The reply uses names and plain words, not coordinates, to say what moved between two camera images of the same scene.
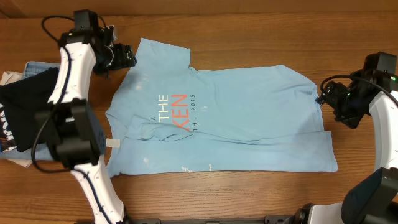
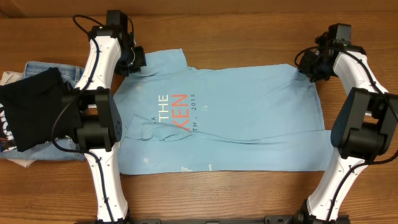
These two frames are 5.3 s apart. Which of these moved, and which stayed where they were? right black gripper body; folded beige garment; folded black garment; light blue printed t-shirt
Moved: right black gripper body
Stayed: folded black garment; folded beige garment; light blue printed t-shirt
